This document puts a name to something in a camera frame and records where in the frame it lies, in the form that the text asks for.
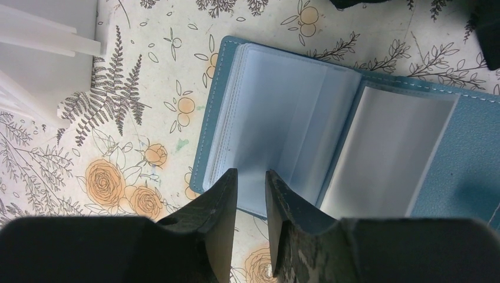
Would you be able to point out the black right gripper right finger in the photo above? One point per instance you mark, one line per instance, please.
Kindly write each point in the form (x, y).
(307, 245)

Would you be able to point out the white plastic card box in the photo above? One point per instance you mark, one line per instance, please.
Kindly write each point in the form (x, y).
(47, 51)

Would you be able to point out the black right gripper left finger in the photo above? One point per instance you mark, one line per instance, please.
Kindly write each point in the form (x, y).
(194, 244)

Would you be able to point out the black crumpled cloth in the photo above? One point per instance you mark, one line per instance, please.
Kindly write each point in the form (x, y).
(484, 20)

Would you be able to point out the blue leather card holder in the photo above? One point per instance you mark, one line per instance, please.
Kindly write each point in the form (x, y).
(353, 143)

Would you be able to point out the floral patterned table mat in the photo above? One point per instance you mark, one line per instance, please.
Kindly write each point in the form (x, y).
(133, 136)

